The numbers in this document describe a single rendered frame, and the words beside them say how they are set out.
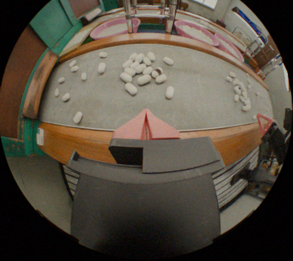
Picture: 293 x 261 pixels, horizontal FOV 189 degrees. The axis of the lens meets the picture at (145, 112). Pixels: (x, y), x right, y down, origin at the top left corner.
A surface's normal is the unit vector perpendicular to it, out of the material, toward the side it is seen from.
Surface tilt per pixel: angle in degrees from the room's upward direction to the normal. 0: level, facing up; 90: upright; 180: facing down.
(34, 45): 90
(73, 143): 0
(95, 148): 0
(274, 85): 90
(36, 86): 67
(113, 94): 0
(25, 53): 90
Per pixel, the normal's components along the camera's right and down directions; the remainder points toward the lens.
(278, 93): -1.00, 0.07
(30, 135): 1.00, 0.00
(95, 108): -0.01, -0.22
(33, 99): 0.92, -0.10
